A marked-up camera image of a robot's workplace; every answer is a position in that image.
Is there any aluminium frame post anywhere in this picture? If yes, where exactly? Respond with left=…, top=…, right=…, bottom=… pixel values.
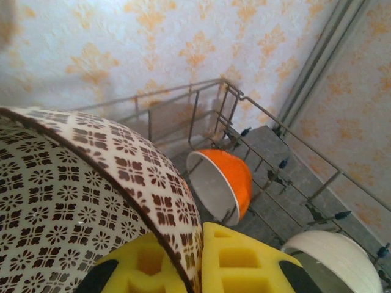
left=279, top=0, right=369, bottom=129

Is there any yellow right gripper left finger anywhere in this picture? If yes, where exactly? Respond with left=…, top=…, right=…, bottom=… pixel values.
left=75, top=233, right=192, bottom=293

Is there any grey wire dish rack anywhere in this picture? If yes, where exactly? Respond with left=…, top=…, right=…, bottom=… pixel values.
left=71, top=78, right=391, bottom=281

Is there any white ribbed bowl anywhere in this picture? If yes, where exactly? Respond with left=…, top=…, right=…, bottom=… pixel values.
left=279, top=230, right=384, bottom=293

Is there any brown stencil pattern bowl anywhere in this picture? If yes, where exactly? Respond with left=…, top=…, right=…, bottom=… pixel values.
left=0, top=106, right=204, bottom=293

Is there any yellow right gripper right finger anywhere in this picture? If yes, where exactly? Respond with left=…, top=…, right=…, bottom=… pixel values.
left=201, top=222, right=314, bottom=293

